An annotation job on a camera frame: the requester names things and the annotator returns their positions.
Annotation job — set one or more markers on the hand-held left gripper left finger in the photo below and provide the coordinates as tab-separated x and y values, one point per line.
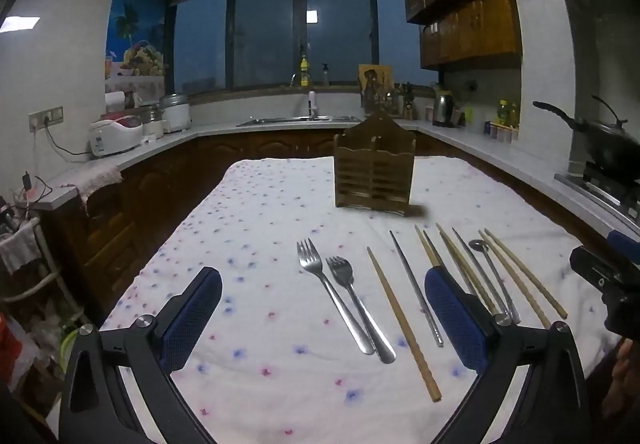
195	314

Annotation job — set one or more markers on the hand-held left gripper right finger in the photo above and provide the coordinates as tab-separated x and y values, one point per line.
455	319

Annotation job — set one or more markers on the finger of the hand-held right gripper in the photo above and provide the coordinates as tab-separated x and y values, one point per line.
625	246
597	271

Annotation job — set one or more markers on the metal chopstick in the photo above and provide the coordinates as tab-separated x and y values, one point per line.
415	289
472	259

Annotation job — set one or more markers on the small metal spoon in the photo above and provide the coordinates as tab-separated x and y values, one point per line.
476	244

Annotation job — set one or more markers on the small metal fork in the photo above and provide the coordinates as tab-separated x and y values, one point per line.
367	319

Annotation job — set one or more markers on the large metal fork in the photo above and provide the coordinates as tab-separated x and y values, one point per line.
342	314

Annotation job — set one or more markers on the wooden utensil holder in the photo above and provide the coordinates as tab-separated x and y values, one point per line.
372	173

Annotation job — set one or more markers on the person's right hand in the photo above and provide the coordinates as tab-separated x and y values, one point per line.
626	369

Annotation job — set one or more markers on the gas stove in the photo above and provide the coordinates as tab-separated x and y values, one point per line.
600	189

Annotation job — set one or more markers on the black wok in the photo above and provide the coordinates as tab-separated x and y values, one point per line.
607	143

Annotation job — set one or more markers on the white floral tablecloth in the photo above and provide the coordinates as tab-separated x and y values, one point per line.
260	224

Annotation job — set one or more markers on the wooden lower cabinets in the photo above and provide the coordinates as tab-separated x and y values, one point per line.
150	194

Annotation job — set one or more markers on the green basin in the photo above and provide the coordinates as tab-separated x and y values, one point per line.
68	349

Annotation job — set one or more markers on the white storage rack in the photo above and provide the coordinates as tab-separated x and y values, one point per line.
55	274

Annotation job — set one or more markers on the spice jar rack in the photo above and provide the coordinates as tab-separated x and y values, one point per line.
500	131

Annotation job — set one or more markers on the lace cloth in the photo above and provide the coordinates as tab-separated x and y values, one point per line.
97	173

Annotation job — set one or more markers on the yellow oil bottle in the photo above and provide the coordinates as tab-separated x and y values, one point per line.
502	114

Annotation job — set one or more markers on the white kitchen countertop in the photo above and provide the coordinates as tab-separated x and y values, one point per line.
210	127

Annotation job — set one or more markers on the white hanging towel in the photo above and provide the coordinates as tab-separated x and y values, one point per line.
20	249

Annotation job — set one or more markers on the red crate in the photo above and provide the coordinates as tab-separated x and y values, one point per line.
9	344

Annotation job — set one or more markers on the small white pot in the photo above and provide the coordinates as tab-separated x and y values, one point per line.
152	122

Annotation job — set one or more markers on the white and red rice cooker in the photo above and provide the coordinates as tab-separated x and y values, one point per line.
115	133

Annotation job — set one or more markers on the silver rice cooker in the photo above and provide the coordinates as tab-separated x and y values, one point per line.
176	114

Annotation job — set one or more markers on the green cup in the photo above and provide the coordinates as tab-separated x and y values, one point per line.
468	117

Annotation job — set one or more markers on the steel electric kettle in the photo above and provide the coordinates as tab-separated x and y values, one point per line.
442	108

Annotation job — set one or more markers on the knife block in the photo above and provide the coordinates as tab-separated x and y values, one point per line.
409	104

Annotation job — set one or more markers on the steel kitchen sink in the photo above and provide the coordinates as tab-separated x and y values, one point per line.
300	120

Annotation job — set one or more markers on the countertop utensil rack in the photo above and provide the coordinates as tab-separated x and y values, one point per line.
387	103

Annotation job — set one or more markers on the paper towel roll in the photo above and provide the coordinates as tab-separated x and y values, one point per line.
115	99

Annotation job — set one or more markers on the white water tap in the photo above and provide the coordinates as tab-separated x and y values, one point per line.
312	104

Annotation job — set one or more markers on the wooden cutting board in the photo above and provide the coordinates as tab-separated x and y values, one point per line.
375	81

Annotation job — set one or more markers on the yellow dish soap bottle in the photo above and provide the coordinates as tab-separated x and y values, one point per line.
303	72

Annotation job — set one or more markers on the clear pump dispenser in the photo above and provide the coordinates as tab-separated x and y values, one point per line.
325	74

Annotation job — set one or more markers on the ceiling light panel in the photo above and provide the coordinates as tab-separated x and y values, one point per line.
20	23

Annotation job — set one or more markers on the wall socket strip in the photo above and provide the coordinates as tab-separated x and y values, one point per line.
46	117

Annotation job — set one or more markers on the fruit and beach wall poster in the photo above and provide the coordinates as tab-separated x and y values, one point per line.
135	43

